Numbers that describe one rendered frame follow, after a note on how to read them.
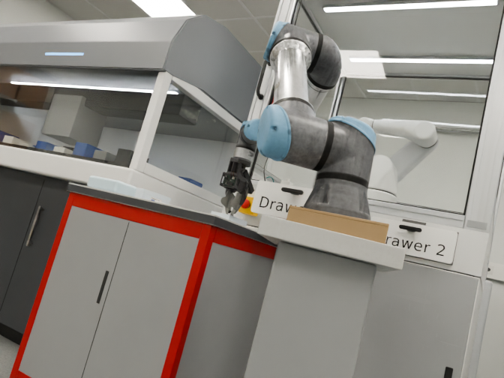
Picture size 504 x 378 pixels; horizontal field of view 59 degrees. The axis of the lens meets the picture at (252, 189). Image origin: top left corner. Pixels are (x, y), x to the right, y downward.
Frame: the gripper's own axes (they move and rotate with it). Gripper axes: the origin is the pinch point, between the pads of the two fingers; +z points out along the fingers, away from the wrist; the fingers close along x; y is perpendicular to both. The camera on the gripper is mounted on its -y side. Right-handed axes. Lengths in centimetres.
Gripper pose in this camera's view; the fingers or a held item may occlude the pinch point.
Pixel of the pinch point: (231, 213)
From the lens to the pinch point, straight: 170.0
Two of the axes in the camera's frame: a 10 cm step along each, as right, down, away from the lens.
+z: -2.5, 9.6, -1.4
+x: 8.3, 1.4, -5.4
